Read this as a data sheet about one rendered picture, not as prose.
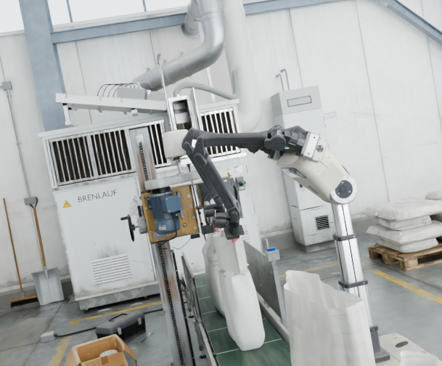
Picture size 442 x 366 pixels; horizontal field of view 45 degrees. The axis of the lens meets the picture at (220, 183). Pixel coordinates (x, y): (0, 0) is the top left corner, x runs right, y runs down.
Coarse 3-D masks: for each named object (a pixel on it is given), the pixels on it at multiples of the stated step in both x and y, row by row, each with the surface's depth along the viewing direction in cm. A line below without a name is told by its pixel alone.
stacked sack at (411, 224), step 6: (426, 216) 549; (378, 222) 592; (384, 222) 573; (390, 222) 554; (402, 222) 547; (408, 222) 547; (414, 222) 547; (420, 222) 546; (426, 222) 545; (390, 228) 556; (396, 228) 545; (402, 228) 546; (408, 228) 546
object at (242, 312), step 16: (224, 240) 301; (240, 240) 307; (224, 256) 303; (240, 256) 304; (224, 272) 305; (240, 272) 291; (224, 288) 308; (240, 288) 295; (224, 304) 320; (240, 304) 295; (256, 304) 298; (240, 320) 296; (256, 320) 297; (240, 336) 297; (256, 336) 297
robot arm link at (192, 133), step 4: (192, 128) 308; (188, 132) 306; (192, 132) 303; (196, 132) 303; (208, 132) 306; (212, 132) 307; (188, 136) 303; (192, 136) 303; (196, 136) 304; (184, 140) 304; (188, 140) 304; (248, 148) 305; (252, 148) 305; (256, 148) 306
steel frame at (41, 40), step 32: (32, 0) 663; (288, 0) 733; (320, 0) 740; (384, 0) 751; (32, 32) 664; (64, 32) 694; (96, 32) 699; (128, 32) 705; (32, 64) 665; (64, 128) 672
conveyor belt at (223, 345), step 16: (208, 304) 407; (208, 320) 368; (224, 320) 361; (224, 336) 330; (272, 336) 314; (224, 352) 303; (240, 352) 299; (256, 352) 294; (272, 352) 290; (288, 352) 286
